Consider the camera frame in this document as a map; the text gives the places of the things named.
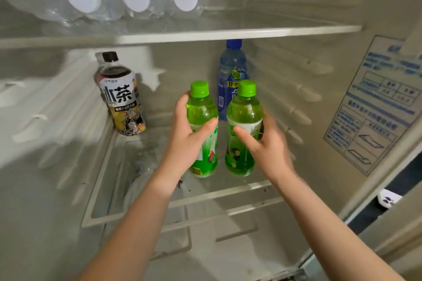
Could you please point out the person's left hand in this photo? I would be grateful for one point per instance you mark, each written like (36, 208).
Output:
(184, 149)

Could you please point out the white refrigerator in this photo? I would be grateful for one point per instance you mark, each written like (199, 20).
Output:
(296, 10)

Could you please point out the iced tea bottle black cap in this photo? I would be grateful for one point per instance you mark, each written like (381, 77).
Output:
(120, 93)

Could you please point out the glass crisper cover shelf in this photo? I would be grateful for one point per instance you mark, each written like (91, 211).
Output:
(211, 216)

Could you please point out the glass fridge shelf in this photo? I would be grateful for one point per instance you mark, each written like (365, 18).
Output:
(211, 185)
(230, 32)

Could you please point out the person's right forearm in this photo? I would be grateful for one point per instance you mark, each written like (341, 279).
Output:
(329, 234)

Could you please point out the person's right hand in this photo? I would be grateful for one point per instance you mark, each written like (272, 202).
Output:
(270, 155)

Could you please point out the green bottle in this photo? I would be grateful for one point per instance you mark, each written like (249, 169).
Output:
(201, 106)
(244, 109)

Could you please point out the printed clear plastic bag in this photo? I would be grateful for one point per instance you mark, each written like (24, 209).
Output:
(145, 172)

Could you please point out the blue sports drink bottle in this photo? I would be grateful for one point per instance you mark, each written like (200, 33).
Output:
(230, 63)

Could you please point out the blue instruction sticker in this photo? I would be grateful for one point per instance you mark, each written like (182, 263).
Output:
(372, 109)

